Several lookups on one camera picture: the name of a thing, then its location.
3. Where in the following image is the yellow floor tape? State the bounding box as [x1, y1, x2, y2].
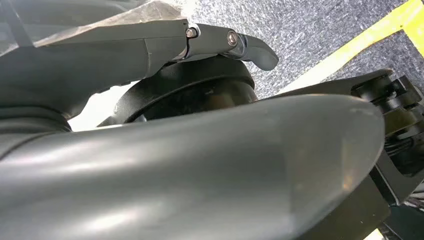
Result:
[278, 0, 424, 97]

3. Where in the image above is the dark robot leg housing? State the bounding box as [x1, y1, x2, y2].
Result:
[97, 54, 424, 240]

